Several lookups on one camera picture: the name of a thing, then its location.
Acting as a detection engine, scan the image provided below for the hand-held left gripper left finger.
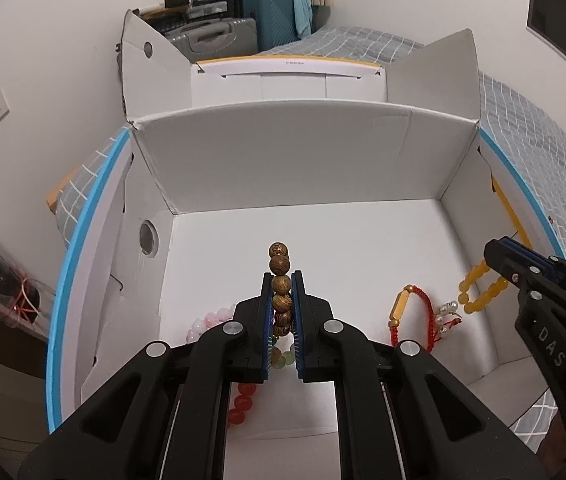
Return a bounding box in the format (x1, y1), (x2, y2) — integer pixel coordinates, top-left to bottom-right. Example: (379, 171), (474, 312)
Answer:
(18, 271), (275, 480)

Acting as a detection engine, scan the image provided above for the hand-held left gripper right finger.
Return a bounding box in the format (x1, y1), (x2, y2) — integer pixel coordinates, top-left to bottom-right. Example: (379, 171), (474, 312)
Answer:
(290, 270), (550, 480)

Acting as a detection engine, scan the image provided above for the yellow bead bracelet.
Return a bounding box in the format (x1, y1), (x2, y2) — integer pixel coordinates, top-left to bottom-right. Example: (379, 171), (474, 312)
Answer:
(458, 259), (512, 314)

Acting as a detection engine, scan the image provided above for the brown wooden bead bracelet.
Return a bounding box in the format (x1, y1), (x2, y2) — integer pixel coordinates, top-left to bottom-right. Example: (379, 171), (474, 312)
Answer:
(267, 241), (297, 372)

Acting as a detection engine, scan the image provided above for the pink bead bracelet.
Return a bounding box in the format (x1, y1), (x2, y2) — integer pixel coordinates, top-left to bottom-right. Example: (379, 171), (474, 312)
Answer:
(185, 305), (237, 344)

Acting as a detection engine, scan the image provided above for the red bead bracelet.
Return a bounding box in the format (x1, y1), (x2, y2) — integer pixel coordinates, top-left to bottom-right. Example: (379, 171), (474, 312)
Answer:
(228, 382), (265, 427)

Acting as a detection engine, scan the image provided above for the white pearl strand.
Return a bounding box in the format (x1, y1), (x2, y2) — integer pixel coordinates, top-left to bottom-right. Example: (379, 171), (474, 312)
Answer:
(433, 300), (464, 337)

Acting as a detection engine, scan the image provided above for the red string bracelet gold tube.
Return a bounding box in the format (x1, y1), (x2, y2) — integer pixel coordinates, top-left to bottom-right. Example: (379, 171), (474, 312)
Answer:
(388, 284), (437, 355)

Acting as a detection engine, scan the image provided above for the white cardboard box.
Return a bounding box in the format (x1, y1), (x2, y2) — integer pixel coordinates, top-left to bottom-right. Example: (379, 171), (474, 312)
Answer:
(45, 27), (564, 437)

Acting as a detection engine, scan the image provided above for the person's right forearm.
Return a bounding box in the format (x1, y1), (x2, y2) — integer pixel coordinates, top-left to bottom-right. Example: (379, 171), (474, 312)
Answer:
(537, 412), (566, 480)

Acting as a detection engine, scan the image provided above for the grey checked bedsheet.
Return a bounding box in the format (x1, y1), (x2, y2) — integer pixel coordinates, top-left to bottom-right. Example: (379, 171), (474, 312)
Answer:
(47, 24), (566, 453)

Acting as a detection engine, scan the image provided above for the grey suitcase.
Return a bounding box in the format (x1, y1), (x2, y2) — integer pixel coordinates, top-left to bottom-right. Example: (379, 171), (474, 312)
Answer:
(165, 16), (259, 63)

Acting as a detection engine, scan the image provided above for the teal suitcase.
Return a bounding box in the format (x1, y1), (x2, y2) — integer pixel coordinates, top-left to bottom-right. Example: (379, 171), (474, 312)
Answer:
(240, 0), (320, 53)

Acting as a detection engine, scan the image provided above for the teal cloth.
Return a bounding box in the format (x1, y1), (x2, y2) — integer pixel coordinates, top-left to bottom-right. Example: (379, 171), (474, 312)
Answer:
(288, 0), (314, 38)

